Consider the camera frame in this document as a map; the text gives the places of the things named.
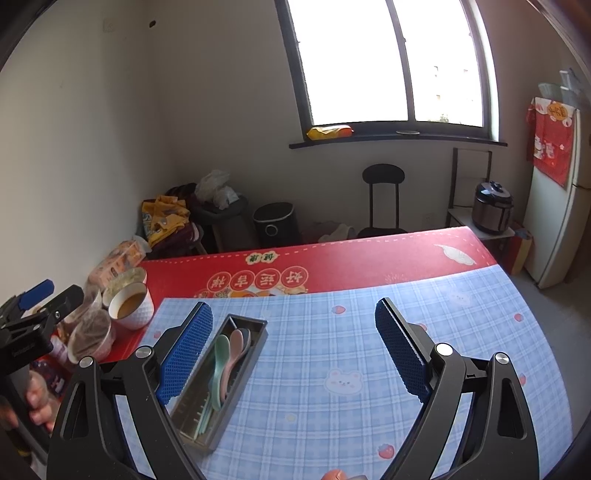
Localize rice cooker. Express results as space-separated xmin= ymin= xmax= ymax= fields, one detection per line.
xmin=472 ymin=181 xmax=515 ymax=235

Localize white textured bowl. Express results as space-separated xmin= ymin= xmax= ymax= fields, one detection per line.
xmin=108 ymin=281 xmax=154 ymax=330

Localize orange snack packet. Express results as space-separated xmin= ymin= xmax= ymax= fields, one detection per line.
xmin=90 ymin=240 xmax=148 ymax=287

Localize black chair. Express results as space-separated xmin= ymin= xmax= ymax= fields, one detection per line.
xmin=358 ymin=164 xmax=408 ymax=238

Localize white fridge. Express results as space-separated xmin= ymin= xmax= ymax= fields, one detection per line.
xmin=524 ymin=104 xmax=591 ymax=289

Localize black round bin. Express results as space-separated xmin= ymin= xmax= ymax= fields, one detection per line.
xmin=253 ymin=203 xmax=296 ymax=247

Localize dark window sill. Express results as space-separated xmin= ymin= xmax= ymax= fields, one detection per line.
xmin=289 ymin=136 xmax=509 ymax=149

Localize bowl with dark contents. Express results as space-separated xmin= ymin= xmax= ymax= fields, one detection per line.
xmin=68 ymin=309 xmax=114 ymax=363

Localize red printed tablecloth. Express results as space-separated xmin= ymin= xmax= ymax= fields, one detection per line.
xmin=99 ymin=226 xmax=499 ymax=365

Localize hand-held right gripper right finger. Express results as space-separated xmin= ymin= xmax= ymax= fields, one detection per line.
xmin=375 ymin=298 xmax=541 ymax=480

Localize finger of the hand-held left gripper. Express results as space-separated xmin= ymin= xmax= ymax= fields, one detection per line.
xmin=0 ymin=279 xmax=55 ymax=326
xmin=28 ymin=285 xmax=85 ymax=330

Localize metal utensil tray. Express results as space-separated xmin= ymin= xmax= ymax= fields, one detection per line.
xmin=170 ymin=314 xmax=269 ymax=452

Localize metal rack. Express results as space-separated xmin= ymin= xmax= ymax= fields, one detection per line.
xmin=445 ymin=148 xmax=515 ymax=241

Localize person's left hand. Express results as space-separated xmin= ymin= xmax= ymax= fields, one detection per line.
xmin=25 ymin=375 xmax=60 ymax=432

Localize green spoon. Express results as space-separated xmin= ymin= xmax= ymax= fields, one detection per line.
xmin=210 ymin=334 xmax=231 ymax=411

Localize pink spoon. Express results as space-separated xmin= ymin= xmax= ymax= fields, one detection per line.
xmin=221 ymin=329 xmax=245 ymax=401

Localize red packaged goods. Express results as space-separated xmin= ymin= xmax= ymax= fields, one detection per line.
xmin=28 ymin=335 xmax=72 ymax=400

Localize clear plastic containers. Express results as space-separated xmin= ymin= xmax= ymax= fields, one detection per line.
xmin=538 ymin=69 xmax=580 ymax=109

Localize blue plaid tablecloth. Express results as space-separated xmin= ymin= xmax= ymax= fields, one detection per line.
xmin=115 ymin=265 xmax=571 ymax=480

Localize yellow packet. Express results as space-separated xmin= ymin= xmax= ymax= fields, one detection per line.
xmin=307 ymin=124 xmax=354 ymax=140

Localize red hanging cloth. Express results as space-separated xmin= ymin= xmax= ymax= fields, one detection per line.
xmin=526 ymin=98 xmax=578 ymax=188

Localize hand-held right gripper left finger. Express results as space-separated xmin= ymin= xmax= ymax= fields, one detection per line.
xmin=46 ymin=301 xmax=214 ymax=480

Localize white plastic bag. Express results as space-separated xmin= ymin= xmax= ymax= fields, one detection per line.
xmin=195 ymin=170 xmax=240 ymax=210

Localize window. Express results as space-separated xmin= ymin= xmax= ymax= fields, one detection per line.
xmin=274 ymin=0 xmax=502 ymax=141

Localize pile of bags and clothes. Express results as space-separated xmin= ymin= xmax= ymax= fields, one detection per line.
xmin=187 ymin=196 xmax=250 ymax=252

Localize green chopstick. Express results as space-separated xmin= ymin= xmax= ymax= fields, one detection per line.
xmin=191 ymin=401 xmax=214 ymax=439

